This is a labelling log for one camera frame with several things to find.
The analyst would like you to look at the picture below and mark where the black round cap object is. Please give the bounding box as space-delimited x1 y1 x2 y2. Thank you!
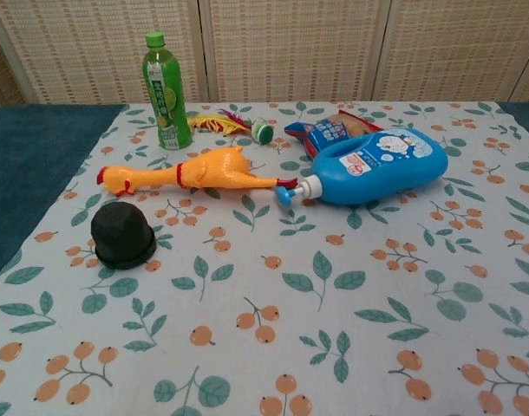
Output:
89 199 158 272

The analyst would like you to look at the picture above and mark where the yellow rubber chicken toy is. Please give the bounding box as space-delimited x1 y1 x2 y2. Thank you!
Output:
96 146 299 198

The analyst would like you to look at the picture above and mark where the floral patterned tablecloth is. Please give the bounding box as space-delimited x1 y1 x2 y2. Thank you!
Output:
0 101 529 416

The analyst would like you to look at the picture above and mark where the feather shuttlecock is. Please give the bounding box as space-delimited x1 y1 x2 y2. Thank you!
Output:
186 108 275 145

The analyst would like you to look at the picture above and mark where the blue snack bag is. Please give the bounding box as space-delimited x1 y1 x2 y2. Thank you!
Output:
284 108 385 161

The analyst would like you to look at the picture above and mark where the blue pump detergent bottle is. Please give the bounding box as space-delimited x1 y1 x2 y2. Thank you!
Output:
273 127 449 210

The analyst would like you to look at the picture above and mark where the green tea bottle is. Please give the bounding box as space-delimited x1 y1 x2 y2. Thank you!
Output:
141 31 193 152

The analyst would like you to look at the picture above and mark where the woven bamboo folding screen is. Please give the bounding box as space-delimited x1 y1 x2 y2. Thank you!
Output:
0 0 529 107

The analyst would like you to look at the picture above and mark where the teal blue table cover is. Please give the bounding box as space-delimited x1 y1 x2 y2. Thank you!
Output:
0 102 131 289

